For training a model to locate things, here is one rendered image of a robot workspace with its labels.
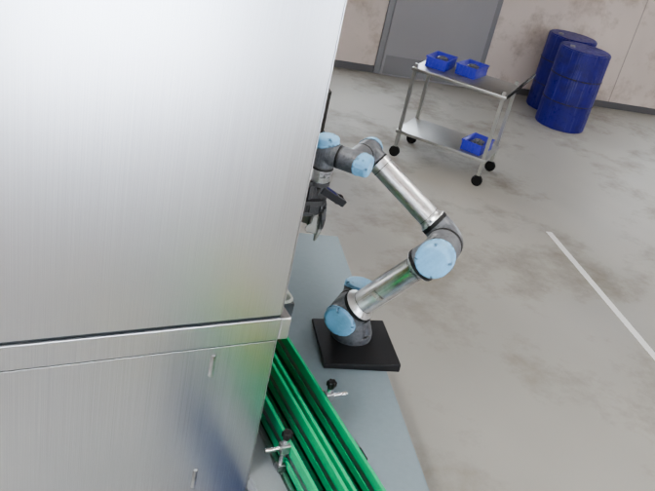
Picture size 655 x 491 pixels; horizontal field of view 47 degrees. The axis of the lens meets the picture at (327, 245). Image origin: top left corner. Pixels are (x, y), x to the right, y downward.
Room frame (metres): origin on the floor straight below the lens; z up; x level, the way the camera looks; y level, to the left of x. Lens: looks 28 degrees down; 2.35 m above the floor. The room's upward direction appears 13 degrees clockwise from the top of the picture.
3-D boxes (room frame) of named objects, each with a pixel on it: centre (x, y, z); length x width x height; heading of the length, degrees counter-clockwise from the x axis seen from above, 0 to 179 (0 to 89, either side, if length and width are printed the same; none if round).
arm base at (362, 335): (2.33, -0.16, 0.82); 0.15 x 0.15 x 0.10
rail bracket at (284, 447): (1.47, 0.01, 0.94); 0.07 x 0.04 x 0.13; 121
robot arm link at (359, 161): (2.24, -0.03, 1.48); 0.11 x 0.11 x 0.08; 73
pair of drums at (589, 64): (8.84, -2.25, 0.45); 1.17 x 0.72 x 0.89; 16
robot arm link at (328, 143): (2.25, 0.07, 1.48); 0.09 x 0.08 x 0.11; 73
